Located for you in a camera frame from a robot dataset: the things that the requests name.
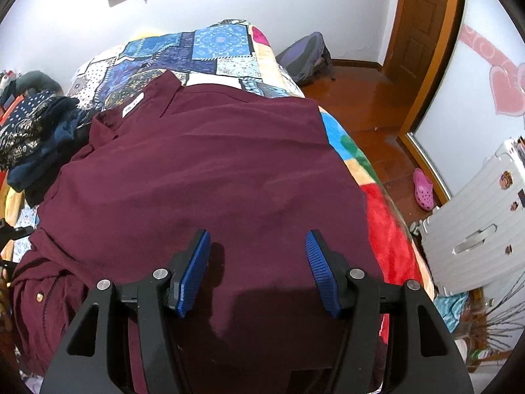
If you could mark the grey purple backpack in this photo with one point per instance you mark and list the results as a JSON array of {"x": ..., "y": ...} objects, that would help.
[{"x": 307, "y": 57}]

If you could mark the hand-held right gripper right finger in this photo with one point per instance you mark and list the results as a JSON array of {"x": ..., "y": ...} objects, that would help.
[{"x": 324, "y": 273}]

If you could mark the dried branches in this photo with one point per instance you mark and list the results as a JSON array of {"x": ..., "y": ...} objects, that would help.
[{"x": 496, "y": 320}]

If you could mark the yellow cloth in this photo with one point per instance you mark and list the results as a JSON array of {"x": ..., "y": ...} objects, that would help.
[{"x": 11, "y": 209}]

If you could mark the brown wooden door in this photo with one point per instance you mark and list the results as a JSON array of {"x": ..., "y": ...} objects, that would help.
[{"x": 416, "y": 24}]

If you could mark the navy blue garment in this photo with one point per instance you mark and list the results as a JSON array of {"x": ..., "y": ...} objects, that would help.
[{"x": 49, "y": 156}]

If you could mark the wooden wardrobe with door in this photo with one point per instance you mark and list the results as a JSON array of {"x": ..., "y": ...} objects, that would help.
[{"x": 451, "y": 98}]

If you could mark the blue patchwork bedspread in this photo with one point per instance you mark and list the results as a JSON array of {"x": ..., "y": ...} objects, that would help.
[{"x": 205, "y": 45}]

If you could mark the maroon button-up shirt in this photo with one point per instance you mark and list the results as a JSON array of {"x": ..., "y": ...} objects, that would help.
[{"x": 225, "y": 172}]

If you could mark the teal cloth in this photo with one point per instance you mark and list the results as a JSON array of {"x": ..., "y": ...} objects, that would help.
[{"x": 449, "y": 312}]

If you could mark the pink heart stickers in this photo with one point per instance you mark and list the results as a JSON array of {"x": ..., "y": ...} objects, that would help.
[{"x": 506, "y": 86}]

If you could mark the pink clog shoe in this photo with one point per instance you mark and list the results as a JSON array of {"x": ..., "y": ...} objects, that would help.
[{"x": 423, "y": 191}]

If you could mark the colourful fleece blanket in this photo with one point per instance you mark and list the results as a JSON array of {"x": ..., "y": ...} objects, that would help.
[{"x": 389, "y": 221}]

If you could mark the white hard-shell suitcase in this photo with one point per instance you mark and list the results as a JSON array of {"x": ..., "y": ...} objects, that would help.
[{"x": 471, "y": 221}]

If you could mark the dark dotted patterned cloth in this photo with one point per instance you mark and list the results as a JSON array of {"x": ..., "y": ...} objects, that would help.
[{"x": 28, "y": 127}]

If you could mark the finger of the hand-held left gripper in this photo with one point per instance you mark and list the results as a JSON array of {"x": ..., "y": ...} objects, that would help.
[{"x": 16, "y": 232}]

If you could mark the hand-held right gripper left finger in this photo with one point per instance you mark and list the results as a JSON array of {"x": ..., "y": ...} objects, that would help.
[{"x": 192, "y": 273}]

